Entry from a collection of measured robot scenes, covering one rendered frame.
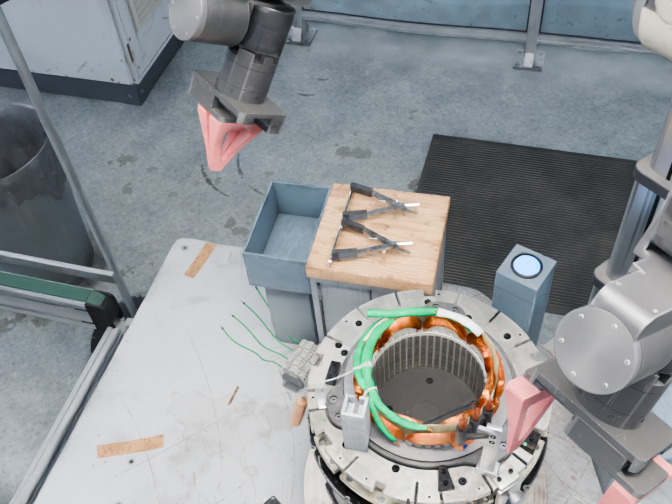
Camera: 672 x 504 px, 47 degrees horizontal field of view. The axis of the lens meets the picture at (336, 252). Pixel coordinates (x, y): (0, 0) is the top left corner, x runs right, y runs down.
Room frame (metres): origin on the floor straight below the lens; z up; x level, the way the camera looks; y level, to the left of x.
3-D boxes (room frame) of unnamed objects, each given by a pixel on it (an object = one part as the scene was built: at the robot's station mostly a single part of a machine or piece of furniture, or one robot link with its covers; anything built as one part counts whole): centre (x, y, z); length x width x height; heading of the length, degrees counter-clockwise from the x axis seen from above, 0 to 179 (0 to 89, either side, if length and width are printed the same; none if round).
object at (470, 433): (0.40, -0.13, 1.21); 0.04 x 0.04 x 0.03; 70
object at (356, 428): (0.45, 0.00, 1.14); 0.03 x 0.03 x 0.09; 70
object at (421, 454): (0.52, -0.10, 1.05); 0.22 x 0.22 x 0.12
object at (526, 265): (0.75, -0.30, 1.03); 0.04 x 0.04 x 0.01
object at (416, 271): (0.83, -0.07, 1.05); 0.20 x 0.19 x 0.02; 72
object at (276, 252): (0.87, 0.07, 0.92); 0.17 x 0.11 x 0.28; 162
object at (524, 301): (0.75, -0.30, 0.91); 0.07 x 0.07 x 0.25; 50
